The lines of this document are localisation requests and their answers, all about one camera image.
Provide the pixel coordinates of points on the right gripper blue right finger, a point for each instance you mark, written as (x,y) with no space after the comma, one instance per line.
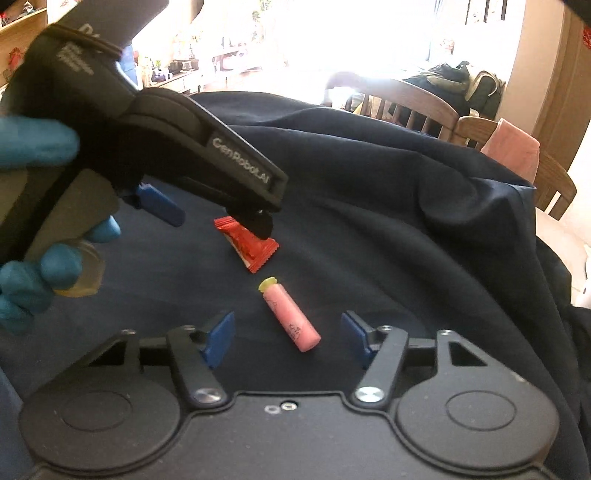
(363,340)

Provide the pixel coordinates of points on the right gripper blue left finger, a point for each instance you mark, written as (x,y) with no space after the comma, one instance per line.
(215,338)

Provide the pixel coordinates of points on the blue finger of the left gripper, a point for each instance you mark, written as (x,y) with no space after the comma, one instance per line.
(159,205)

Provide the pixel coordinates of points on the pink tube candy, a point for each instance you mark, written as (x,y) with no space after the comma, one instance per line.
(288,313)

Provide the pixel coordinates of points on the teal gloved left hand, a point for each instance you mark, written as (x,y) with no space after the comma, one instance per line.
(28,288)

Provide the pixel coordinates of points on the red snack packet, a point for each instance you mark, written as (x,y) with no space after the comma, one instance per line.
(253,251)

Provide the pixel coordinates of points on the dark navy cloth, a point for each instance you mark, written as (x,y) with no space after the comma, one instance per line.
(396,226)

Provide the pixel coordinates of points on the wooden chair left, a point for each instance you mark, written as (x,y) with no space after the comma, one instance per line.
(400,103)

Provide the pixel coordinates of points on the wooden chair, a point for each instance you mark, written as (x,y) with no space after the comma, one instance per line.
(555,189)
(400,103)

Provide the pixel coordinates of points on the pink towel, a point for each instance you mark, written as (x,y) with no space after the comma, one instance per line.
(515,149)

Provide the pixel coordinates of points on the wooden chair right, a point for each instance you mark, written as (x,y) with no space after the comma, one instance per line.
(555,189)

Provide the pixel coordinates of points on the pile of dark clothes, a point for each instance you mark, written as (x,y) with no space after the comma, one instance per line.
(468,90)

